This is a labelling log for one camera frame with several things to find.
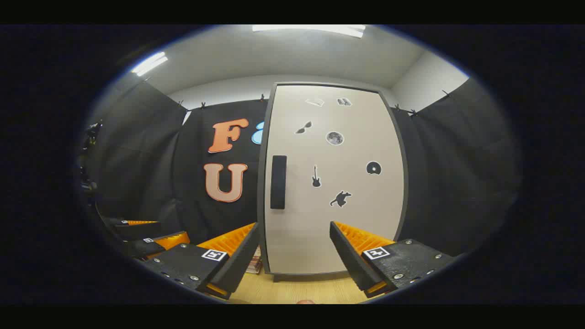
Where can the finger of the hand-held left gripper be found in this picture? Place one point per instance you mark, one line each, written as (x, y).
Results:
(146, 247)
(137, 230)

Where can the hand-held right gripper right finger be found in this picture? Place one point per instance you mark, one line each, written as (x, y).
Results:
(349, 258)

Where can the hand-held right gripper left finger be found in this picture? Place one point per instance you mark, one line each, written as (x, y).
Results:
(237, 262)

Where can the white cabinet door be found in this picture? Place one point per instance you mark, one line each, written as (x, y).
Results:
(329, 219)

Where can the grey cabinet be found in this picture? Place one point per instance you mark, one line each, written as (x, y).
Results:
(260, 192)

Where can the black backdrop cloth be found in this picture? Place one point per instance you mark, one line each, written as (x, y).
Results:
(137, 160)

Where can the long ceiling light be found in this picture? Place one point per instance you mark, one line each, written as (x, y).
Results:
(149, 63)
(308, 30)

